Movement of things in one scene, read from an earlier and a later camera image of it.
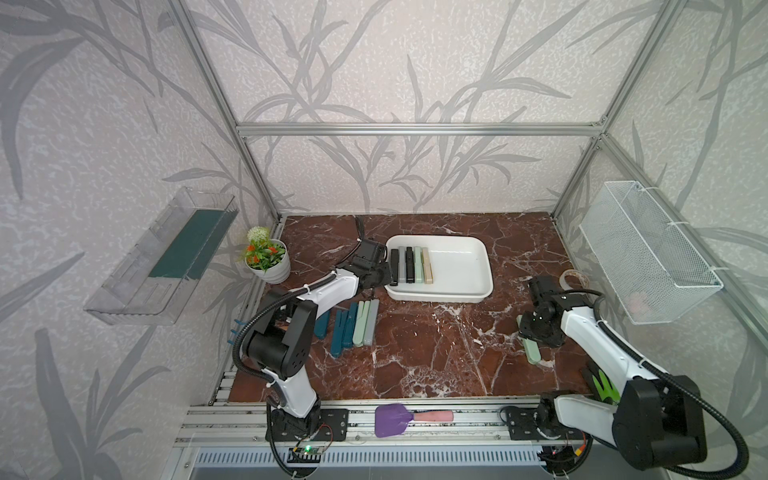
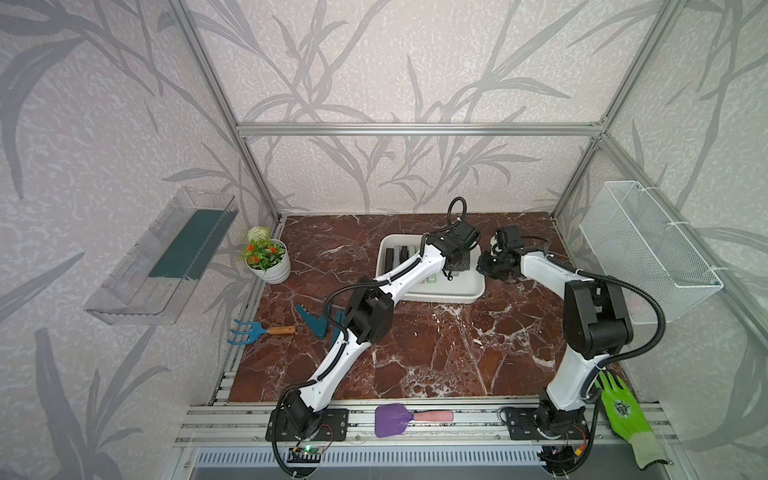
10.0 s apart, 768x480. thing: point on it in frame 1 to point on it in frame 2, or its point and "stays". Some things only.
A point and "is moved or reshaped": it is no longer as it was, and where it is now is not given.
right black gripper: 550,340 to 481,265
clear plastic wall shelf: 148,283 stays
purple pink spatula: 394,419 stays
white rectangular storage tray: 462,269 is moved or reshaped
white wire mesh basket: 654,266 stays
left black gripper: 387,274 to 466,261
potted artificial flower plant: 266,256 stays
